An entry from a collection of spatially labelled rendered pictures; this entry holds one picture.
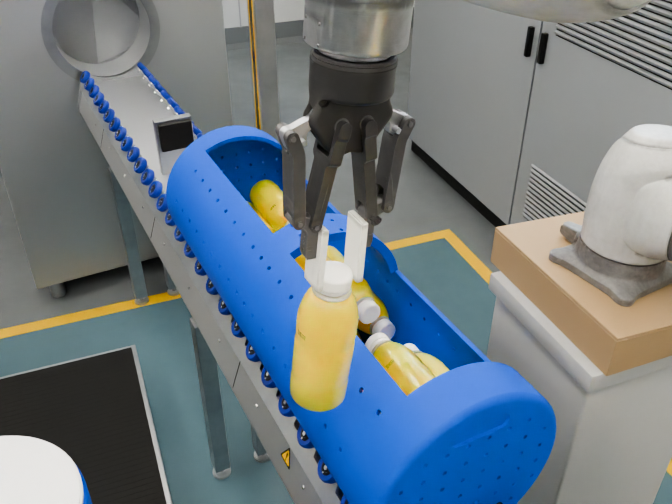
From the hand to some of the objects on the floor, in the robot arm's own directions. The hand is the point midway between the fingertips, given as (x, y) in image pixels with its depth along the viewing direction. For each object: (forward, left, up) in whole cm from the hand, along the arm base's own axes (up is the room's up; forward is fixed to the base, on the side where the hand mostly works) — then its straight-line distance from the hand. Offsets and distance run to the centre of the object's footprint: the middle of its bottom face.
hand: (336, 252), depth 70 cm
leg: (-24, -91, -144) cm, 172 cm away
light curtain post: (-68, -131, -142) cm, 205 cm away
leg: (-34, -189, -144) cm, 240 cm away
